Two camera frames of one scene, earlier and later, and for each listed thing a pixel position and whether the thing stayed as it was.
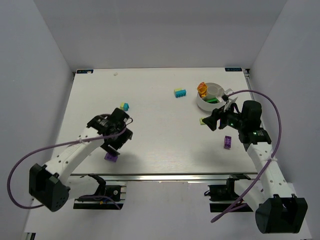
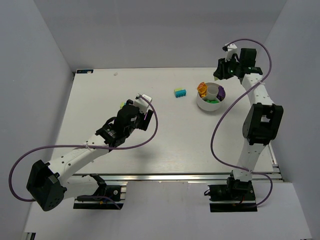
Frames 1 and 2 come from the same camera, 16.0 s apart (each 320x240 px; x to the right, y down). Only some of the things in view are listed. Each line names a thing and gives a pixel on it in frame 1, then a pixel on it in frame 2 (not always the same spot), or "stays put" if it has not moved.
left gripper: x=116 y=146 -> x=129 y=103
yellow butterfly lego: x=202 y=89 stays put
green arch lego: x=213 y=101 stays put
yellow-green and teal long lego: x=179 y=92 stays put
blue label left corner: x=85 y=71 stays put
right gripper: x=219 y=120 -> x=220 y=72
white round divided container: x=214 y=90 stays put
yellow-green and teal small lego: x=124 y=106 stays put
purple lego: x=110 y=158 -> x=221 y=93
